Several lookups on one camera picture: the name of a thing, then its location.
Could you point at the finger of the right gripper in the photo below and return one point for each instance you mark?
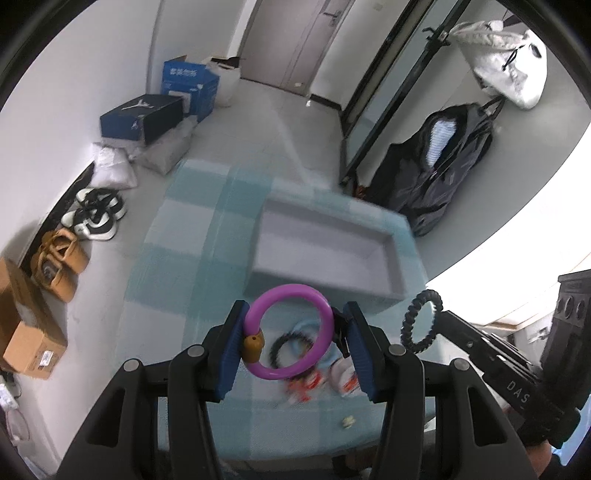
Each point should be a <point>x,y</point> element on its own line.
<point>466,334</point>

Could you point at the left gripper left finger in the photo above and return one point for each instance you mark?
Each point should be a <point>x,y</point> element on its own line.
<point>201,374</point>

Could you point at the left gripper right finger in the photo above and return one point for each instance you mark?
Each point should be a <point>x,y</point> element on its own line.
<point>390,374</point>

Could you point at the small green flower clip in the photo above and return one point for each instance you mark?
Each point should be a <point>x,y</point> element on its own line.
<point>348,422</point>

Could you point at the grey cardboard box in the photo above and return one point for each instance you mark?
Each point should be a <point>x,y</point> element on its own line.
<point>345,259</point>

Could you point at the brown cardboard box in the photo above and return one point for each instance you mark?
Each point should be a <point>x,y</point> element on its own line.
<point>32,343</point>

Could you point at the tan suede shoe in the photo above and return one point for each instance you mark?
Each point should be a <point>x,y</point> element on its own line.
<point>57,262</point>

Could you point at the black backpack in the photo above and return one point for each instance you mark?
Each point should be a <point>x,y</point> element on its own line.
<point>419,177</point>

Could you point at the clear plastic wrapped package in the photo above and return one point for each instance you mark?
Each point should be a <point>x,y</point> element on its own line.
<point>165,153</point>

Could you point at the white plastic pouch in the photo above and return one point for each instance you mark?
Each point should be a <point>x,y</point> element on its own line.
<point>111,168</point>

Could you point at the dark blue shoe box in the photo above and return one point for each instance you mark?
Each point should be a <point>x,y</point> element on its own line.
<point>143,119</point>

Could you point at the silver white tote bag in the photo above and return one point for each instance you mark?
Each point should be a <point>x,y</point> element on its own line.
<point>507,63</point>

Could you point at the bright blue cardboard box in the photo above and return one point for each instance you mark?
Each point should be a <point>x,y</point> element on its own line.
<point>194,83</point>

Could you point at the white plastic bag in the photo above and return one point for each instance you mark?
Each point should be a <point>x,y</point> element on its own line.
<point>228,71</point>

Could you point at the grey door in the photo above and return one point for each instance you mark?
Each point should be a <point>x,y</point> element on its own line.
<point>285,41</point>

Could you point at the black framed glass door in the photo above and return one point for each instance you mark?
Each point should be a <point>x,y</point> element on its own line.
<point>419,34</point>

